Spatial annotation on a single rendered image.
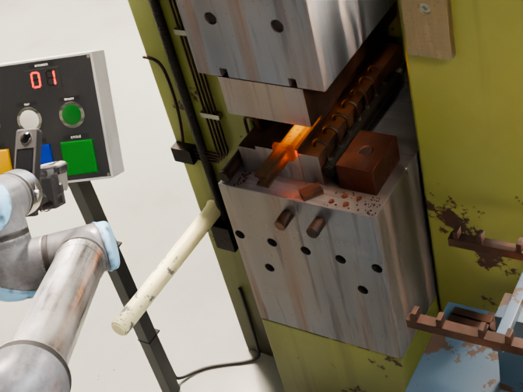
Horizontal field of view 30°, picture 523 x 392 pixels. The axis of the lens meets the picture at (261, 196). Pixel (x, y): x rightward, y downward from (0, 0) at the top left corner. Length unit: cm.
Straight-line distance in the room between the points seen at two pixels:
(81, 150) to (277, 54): 54
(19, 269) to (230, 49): 59
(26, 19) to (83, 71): 302
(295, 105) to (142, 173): 190
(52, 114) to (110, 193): 157
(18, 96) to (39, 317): 90
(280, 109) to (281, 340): 71
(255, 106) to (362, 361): 70
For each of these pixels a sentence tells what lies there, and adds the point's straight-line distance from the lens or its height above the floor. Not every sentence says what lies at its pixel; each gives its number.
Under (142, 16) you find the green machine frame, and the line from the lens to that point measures 222.
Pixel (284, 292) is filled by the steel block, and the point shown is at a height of 60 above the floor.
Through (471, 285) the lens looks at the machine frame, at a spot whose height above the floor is 55.
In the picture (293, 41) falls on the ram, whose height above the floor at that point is 127.
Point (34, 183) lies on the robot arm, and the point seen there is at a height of 118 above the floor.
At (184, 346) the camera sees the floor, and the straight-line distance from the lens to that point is 304.
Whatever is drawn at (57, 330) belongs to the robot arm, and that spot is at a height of 129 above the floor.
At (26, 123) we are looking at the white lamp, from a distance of 219.
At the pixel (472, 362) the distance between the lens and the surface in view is 196.
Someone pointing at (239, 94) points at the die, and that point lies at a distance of 197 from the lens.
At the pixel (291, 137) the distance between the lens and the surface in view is 201.
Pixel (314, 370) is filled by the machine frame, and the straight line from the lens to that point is 246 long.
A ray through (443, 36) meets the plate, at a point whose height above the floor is 124.
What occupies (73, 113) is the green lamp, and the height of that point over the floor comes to 109.
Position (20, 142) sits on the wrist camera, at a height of 120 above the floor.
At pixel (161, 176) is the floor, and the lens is 370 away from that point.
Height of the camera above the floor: 221
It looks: 40 degrees down
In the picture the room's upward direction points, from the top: 16 degrees counter-clockwise
